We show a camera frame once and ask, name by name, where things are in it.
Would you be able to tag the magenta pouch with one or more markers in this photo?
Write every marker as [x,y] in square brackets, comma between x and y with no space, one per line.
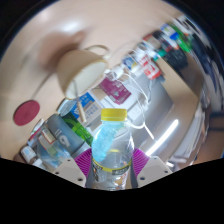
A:
[115,89]

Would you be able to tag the green plastic bottle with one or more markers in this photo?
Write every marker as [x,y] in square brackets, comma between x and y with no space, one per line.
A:
[81,131]

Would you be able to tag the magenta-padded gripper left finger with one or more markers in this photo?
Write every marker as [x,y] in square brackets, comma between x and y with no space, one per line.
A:
[81,163]

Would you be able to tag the glass jar with white lid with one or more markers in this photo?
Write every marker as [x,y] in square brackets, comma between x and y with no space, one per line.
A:
[28,154]

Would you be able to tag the under-shelf light strip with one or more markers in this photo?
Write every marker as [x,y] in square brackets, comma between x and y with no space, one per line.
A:
[163,136]

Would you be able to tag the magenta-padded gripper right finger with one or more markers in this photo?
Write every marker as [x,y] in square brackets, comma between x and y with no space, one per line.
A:
[141,161]

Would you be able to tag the blue and white carton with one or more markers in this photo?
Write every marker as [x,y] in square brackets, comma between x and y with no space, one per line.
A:
[88,105]

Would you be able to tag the tall clear glass bottle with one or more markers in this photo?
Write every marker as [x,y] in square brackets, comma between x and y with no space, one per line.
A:
[50,150]

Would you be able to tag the grey thermos flask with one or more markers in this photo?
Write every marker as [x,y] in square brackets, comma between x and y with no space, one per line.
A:
[63,133]

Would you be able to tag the clear bottle with yellow cap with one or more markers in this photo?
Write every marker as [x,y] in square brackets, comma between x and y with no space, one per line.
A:
[111,150]

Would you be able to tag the cream ceramic cup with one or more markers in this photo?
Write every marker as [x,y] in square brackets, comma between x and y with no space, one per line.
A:
[80,70]

